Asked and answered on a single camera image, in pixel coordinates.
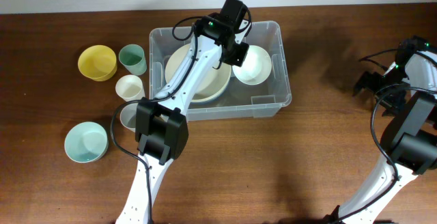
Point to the white bowl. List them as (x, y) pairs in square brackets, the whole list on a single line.
[(256, 67)]

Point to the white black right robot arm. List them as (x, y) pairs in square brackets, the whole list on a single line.
[(407, 91)]

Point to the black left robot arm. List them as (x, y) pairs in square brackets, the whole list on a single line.
[(161, 128)]

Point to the mint green bowl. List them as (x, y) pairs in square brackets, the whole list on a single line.
[(86, 142)]

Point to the cream cup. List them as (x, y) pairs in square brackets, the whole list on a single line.
[(130, 87)]

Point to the grey translucent cup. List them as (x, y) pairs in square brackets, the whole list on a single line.
[(128, 116)]

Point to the mint green cup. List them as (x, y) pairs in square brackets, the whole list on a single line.
[(132, 57)]

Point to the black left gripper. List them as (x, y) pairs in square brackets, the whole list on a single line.
[(239, 59)]

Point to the yellow bowl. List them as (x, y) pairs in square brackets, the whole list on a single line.
[(98, 63)]

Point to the beige bowl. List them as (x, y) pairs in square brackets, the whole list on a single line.
[(215, 79), (203, 97)]

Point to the clear plastic storage bin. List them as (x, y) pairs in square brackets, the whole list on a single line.
[(223, 95)]

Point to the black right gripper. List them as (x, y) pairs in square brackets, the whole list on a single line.
[(393, 104)]

